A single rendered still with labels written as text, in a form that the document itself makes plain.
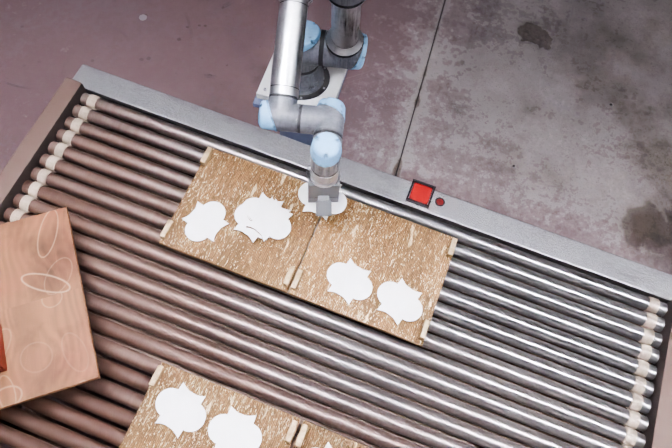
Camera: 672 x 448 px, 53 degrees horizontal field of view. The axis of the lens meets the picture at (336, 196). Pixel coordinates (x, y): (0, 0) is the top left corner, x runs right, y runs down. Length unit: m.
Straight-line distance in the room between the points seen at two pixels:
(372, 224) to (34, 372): 1.01
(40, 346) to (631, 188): 2.66
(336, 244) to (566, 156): 1.72
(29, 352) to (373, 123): 2.00
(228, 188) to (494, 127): 1.71
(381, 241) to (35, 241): 0.98
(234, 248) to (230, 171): 0.26
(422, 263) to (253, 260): 0.50
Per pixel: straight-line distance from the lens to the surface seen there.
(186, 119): 2.28
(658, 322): 2.24
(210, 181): 2.13
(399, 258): 2.04
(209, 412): 1.92
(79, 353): 1.91
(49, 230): 2.06
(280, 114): 1.74
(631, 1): 4.22
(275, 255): 2.02
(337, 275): 1.99
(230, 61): 3.54
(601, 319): 2.17
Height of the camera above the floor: 2.83
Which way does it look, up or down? 64 degrees down
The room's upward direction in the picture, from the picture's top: 7 degrees clockwise
